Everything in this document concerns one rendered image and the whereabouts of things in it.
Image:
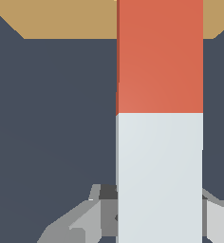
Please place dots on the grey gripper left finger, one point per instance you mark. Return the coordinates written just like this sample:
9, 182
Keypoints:
88, 221

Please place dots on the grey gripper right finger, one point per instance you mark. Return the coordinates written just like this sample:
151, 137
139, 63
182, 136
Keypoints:
218, 221

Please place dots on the orange and white peg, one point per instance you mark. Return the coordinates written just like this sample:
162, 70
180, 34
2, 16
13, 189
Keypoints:
159, 126

